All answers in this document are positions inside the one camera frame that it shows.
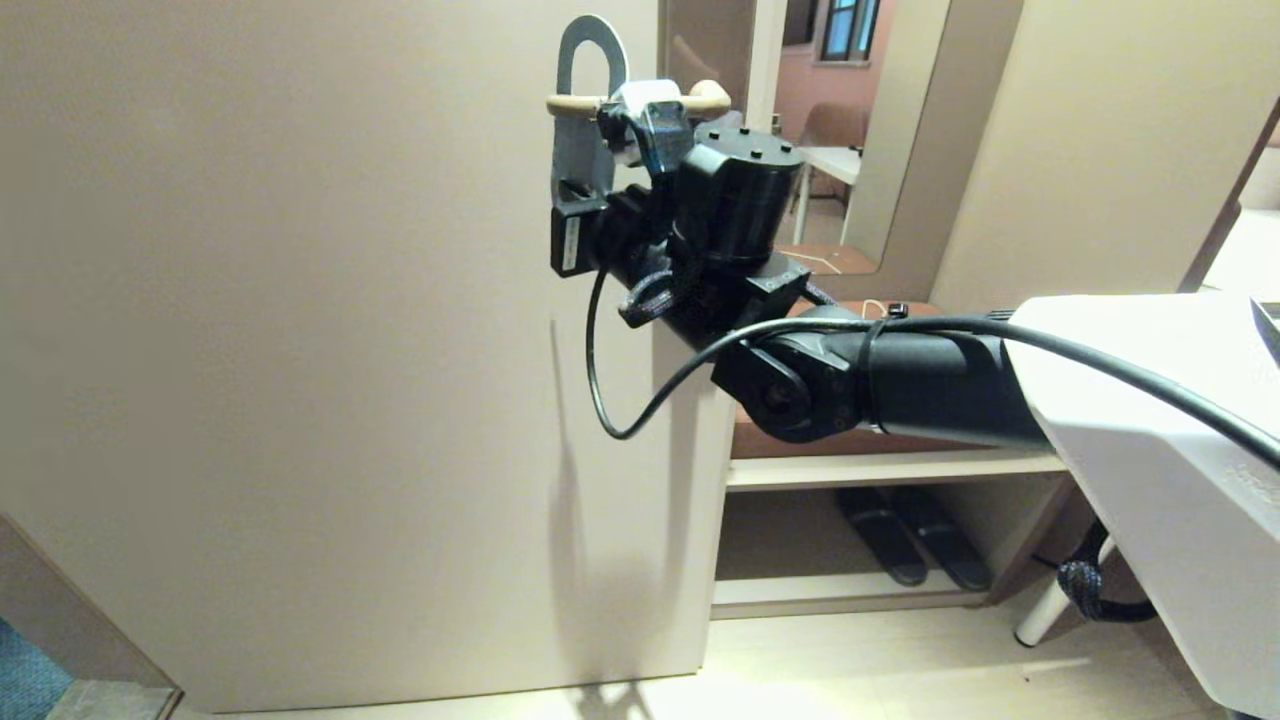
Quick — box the beige door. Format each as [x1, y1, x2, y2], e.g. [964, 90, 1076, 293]
[0, 0, 761, 717]

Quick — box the grey door hanger sign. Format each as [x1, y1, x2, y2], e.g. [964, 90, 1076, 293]
[551, 14, 632, 207]

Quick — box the black slipper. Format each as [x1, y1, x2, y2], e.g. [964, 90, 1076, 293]
[836, 487, 929, 588]
[893, 487, 993, 593]

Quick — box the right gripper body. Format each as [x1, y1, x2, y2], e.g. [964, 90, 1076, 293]
[549, 182, 687, 291]

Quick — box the wooden door handle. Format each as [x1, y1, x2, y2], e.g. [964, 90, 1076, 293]
[545, 79, 733, 117]

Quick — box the wall mirror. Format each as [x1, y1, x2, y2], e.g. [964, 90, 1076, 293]
[765, 0, 1026, 279]

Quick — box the wooden shelf unit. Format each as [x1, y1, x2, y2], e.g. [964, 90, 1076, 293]
[712, 245, 1077, 619]

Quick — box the braided black cable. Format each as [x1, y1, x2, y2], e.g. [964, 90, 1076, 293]
[1057, 520, 1159, 624]

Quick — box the white furniture leg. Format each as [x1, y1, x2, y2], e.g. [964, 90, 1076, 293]
[1014, 535, 1117, 648]

